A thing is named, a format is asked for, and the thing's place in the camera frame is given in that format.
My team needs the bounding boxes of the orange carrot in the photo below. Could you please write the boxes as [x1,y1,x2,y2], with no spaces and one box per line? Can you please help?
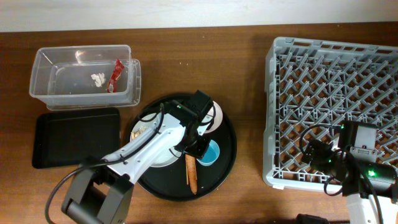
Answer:
[185,154,198,195]

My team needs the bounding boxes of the light blue cup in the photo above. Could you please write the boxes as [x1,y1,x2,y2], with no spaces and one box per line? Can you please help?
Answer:
[197,140,220,166]

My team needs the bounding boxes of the white bowl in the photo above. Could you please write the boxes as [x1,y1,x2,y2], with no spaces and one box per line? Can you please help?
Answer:
[205,101,223,134]

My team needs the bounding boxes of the red snack wrapper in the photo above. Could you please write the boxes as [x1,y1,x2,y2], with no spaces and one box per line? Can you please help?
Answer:
[107,59,124,93]

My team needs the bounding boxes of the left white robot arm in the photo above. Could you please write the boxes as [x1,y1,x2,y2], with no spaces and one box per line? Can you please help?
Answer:
[44,98,216,223]

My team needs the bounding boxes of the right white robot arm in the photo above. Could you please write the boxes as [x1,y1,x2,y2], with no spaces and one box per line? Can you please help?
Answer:
[299,121,397,223]

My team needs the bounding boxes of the grey dishwasher rack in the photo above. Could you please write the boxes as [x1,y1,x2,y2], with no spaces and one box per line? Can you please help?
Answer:
[262,37,397,192]

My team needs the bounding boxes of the clear plastic waste bin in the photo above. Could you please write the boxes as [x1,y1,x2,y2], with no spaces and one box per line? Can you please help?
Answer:
[29,45,142,111]

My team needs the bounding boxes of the round black serving tray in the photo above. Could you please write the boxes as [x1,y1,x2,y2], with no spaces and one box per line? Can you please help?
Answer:
[138,111,237,202]

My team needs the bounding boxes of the grey plate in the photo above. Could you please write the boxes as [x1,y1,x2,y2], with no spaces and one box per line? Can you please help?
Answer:
[131,119,182,168]

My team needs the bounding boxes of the peanut shell food scraps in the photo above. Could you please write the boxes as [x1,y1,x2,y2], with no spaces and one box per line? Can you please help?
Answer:
[130,130,143,141]

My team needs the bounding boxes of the crumpled white tissue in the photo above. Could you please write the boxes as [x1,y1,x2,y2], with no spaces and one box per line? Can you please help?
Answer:
[91,73,106,88]

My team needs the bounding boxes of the black rectangular tray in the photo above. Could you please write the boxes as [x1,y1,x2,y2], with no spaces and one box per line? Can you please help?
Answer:
[32,108,121,169]

